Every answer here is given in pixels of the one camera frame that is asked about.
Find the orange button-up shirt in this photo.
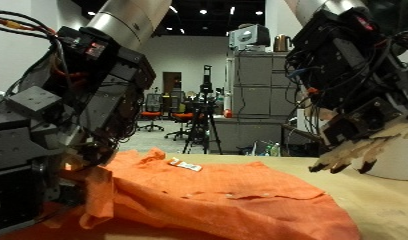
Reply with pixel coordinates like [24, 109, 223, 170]
[0, 147, 362, 240]

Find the copper kettle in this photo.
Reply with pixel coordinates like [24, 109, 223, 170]
[273, 33, 293, 53]

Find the white storage box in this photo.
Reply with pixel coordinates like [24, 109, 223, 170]
[296, 108, 321, 133]

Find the green leafy plant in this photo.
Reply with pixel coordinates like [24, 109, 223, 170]
[368, 0, 408, 38]

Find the tall grey metal cabinet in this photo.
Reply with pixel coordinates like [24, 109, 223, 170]
[232, 53, 303, 118]

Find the dark side table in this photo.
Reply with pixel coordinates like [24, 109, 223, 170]
[280, 122, 325, 158]

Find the grey CRT monitor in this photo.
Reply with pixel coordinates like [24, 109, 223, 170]
[228, 23, 272, 52]

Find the orange office chair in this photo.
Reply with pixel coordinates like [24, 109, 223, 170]
[136, 93, 165, 133]
[163, 89, 196, 141]

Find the low grey cabinet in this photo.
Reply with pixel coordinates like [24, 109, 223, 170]
[211, 114, 299, 155]

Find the plastic bottles bag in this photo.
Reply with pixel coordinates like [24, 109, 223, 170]
[248, 139, 281, 157]

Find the white round plant pot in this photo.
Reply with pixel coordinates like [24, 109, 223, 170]
[352, 133, 408, 182]

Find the brown door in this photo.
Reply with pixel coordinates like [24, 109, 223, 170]
[161, 71, 183, 98]

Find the black camera tripod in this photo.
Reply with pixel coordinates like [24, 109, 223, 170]
[181, 64, 224, 155]

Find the orange cable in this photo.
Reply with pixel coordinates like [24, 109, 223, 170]
[0, 16, 59, 36]

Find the black cable bundle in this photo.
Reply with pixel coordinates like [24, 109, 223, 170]
[0, 9, 59, 41]

